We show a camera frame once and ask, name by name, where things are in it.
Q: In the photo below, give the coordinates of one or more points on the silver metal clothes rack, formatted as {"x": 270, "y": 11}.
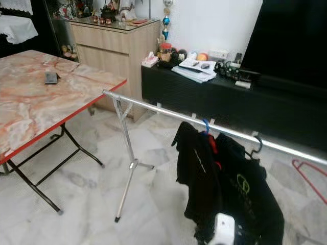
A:
{"x": 143, "y": 103}

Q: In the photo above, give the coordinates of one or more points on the marble pattern folding table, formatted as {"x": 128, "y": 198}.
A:
{"x": 41, "y": 97}

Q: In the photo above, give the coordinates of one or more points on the white wall socket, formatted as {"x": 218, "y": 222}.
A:
{"x": 218, "y": 53}

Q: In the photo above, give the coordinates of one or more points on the black plush toy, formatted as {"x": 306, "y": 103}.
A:
{"x": 178, "y": 56}

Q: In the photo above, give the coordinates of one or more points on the black soundbar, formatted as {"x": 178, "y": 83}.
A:
{"x": 291, "y": 84}

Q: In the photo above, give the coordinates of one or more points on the blue trophy ornament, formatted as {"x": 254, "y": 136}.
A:
{"x": 166, "y": 21}

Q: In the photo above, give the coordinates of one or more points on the black plastic hanger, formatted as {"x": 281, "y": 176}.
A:
{"x": 260, "y": 145}

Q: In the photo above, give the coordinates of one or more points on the pink tissue box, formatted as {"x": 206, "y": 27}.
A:
{"x": 149, "y": 60}

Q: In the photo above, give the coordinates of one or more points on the red plastic hanger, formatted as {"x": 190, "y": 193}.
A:
{"x": 301, "y": 174}

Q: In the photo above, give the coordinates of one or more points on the stack of white papers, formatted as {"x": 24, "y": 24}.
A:
{"x": 195, "y": 70}

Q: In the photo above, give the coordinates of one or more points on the black flat television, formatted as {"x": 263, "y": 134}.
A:
{"x": 286, "y": 35}

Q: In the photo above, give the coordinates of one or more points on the red lid snack jar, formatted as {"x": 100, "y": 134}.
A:
{"x": 165, "y": 52}

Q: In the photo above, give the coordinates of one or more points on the orange ball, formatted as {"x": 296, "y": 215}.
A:
{"x": 202, "y": 56}

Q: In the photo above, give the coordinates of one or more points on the black shirt with red trim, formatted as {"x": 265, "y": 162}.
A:
{"x": 194, "y": 168}

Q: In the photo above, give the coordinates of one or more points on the light wooden drawer cabinet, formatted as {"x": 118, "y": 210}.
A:
{"x": 112, "y": 46}

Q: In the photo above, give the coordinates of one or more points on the white round container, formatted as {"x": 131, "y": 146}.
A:
{"x": 192, "y": 55}

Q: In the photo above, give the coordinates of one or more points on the white lace cloth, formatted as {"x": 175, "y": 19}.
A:
{"x": 15, "y": 5}
{"x": 18, "y": 28}

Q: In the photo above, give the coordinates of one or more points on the blue plastic hanger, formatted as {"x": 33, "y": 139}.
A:
{"x": 207, "y": 124}

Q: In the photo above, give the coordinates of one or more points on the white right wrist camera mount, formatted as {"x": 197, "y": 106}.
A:
{"x": 225, "y": 229}

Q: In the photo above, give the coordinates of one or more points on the small red tray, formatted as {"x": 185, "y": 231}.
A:
{"x": 139, "y": 22}

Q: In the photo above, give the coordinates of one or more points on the small white box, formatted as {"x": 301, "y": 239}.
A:
{"x": 242, "y": 84}

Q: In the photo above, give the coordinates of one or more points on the black TV console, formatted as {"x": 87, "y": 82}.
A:
{"x": 209, "y": 104}

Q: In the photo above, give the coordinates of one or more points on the black shirt with green logo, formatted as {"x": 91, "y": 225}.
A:
{"x": 255, "y": 214}

